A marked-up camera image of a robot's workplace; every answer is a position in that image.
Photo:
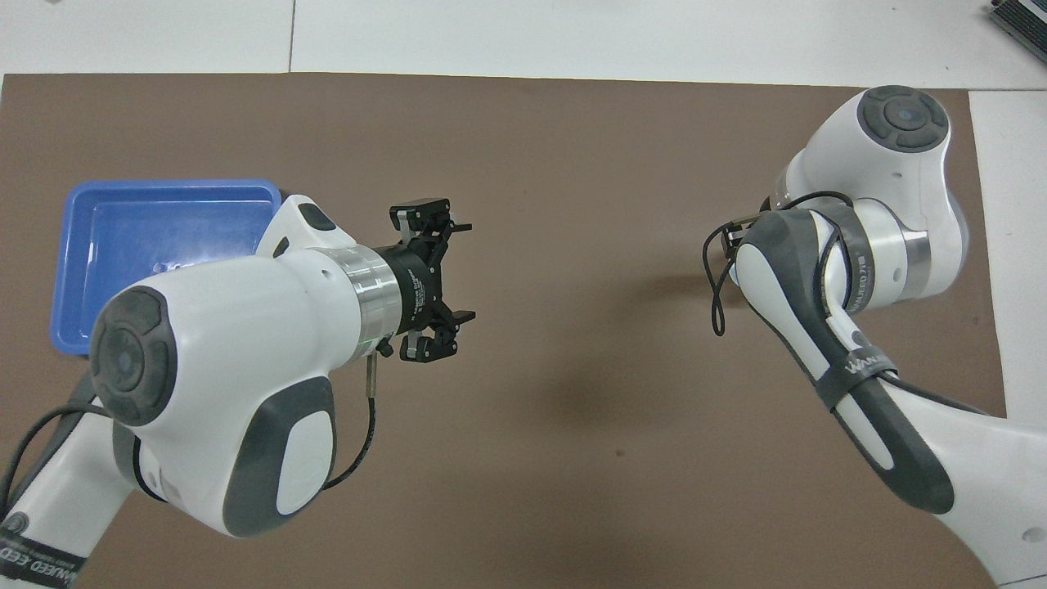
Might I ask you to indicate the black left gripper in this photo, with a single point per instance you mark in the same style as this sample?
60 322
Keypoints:
421 286

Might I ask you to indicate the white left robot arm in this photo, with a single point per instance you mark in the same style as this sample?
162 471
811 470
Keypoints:
229 360

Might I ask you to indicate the brown table mat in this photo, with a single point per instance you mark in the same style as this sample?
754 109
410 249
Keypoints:
572 458

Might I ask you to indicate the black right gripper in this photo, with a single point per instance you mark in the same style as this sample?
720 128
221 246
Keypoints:
740 231

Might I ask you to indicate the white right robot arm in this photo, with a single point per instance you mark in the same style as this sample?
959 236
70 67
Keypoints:
891 188

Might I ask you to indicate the grey finned device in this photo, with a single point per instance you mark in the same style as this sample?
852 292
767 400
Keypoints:
1022 20

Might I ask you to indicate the blue plastic tray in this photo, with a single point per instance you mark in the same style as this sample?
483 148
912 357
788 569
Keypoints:
147 229

